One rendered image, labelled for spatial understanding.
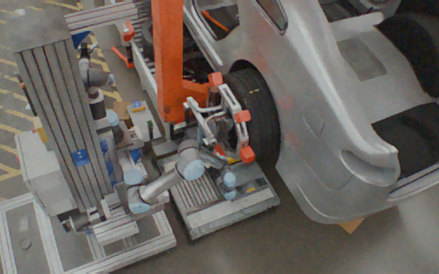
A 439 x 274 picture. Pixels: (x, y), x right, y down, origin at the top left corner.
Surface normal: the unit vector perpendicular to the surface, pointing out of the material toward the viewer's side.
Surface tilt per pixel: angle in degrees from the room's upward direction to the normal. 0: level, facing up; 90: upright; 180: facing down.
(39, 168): 0
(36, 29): 0
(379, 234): 0
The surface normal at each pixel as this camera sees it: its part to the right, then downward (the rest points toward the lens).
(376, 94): 0.23, -0.29
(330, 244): 0.07, -0.60
